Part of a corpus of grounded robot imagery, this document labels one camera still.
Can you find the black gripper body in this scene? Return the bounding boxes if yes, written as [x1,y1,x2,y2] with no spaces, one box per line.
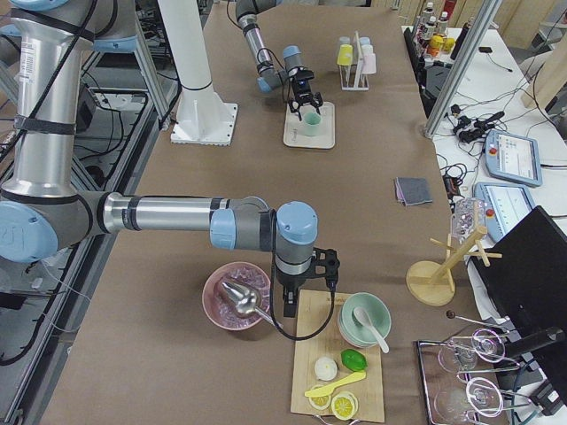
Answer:
[276,265,315,293]
[291,80,313,104]

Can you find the green cup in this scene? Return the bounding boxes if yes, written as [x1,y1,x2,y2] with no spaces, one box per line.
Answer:
[302,112,322,137]

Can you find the cream rabbit tray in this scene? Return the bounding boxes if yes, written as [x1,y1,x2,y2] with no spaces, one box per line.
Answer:
[283,102,335,150]

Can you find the yellow cup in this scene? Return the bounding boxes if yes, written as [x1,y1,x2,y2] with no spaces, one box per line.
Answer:
[336,43,353,66]

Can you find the pink cup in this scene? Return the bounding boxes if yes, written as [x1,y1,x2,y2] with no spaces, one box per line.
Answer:
[361,53,377,75]

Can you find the cream white cup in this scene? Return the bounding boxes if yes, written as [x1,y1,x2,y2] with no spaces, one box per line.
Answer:
[361,44,374,55]

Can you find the metal ice scoop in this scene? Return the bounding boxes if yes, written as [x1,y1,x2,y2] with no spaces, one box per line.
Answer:
[220,278,279,326]

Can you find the pink bowl with ice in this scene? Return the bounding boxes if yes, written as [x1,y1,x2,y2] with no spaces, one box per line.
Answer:
[202,261,271,330]

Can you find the stacked green bowls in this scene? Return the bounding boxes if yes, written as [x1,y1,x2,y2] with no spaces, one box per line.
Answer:
[338,292,392,348]

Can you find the white round fruit half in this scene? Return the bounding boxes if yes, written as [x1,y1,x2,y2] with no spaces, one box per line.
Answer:
[314,356,338,382]

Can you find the green lime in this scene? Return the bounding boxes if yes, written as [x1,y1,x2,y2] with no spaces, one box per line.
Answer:
[340,349,368,372]

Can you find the wooden cutting board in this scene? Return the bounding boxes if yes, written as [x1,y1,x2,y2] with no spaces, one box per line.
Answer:
[291,290,385,423]

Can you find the yellow plastic knife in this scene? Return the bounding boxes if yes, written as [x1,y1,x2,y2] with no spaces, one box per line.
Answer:
[304,370,367,398]

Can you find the white ceramic spoon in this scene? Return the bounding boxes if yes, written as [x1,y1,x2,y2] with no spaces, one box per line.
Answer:
[353,306,390,354]

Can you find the lemon slice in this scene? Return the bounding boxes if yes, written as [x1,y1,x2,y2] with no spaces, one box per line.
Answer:
[308,395,331,411]
[330,391,359,421]

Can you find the folded grey cloth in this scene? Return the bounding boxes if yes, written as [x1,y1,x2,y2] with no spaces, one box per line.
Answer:
[394,177,433,206]

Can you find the wooden mug tree stand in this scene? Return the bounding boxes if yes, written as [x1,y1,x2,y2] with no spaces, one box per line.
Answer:
[406,224,502,306]

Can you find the crystal glass on stand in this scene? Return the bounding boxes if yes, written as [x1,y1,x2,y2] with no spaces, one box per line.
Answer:
[451,197,485,243]

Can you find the blue teach pendant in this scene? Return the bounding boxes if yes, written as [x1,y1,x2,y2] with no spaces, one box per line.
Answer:
[474,182,536,243]
[485,129,543,187]

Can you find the black monitor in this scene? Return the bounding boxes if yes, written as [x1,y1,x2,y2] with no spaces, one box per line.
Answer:
[476,205,567,368]

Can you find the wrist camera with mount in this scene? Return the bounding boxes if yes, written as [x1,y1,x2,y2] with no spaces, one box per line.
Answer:
[289,69,315,85]
[307,247,340,293]

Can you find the black camera cable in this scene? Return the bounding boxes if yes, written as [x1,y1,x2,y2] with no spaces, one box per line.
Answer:
[269,265,338,342]

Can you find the white wire cup rack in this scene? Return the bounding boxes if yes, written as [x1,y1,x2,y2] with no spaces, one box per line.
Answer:
[337,31,369,91]

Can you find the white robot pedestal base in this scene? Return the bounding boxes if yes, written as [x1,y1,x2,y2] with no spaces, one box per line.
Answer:
[159,0,238,146]

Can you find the aluminium frame post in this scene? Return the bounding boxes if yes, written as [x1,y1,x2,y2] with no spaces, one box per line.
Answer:
[423,0,502,139]

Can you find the wire wine glass rack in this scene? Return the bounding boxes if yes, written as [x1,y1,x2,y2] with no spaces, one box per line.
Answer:
[416,310,544,424]

